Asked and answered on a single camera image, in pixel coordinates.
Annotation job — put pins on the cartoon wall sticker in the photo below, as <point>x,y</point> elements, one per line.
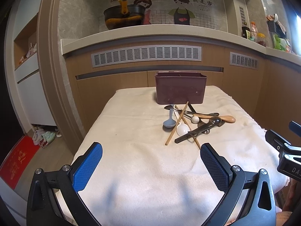
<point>200,13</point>

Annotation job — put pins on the dark soy sauce bottle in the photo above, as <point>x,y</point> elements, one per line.
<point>245,32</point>

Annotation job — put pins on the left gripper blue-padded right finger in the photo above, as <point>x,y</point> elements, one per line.
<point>258,207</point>

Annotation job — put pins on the orange-capped clear bottle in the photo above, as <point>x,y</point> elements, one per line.
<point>253,32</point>

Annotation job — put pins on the green packaging on counter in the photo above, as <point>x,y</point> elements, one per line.
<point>281,44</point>

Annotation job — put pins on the long grey vent grille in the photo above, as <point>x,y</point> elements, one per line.
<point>147,53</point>

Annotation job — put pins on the small grey vent grille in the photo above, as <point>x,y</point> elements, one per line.
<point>243,61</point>

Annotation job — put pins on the black wok with yellow handle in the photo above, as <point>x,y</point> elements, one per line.
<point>124,15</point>

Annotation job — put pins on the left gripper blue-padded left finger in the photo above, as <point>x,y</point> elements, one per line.
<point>43,207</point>

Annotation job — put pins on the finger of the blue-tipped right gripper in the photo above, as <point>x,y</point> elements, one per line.
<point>295,127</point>

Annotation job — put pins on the grey-blue plastic spoon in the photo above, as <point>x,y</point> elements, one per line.
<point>170,123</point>

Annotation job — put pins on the small white round spoon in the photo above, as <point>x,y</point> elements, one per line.
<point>190,115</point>

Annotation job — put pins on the white ceramic spoon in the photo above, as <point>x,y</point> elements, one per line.
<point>182,128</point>

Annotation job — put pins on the red door mat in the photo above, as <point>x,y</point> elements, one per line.
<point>18,159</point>

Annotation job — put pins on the black handled metal spoon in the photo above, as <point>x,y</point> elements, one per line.
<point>213,122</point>

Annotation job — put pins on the black utensil rack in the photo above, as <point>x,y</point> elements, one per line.
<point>275,26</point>

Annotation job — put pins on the red-filled glass jar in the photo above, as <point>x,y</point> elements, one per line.
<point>261,39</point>

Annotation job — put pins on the maroon plastic utensil caddy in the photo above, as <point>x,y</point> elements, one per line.
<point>180,87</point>

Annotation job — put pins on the wooden chopstick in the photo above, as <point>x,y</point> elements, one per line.
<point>185,122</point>
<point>177,123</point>

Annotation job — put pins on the shoes on floor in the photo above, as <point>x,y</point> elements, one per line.
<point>44,137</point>

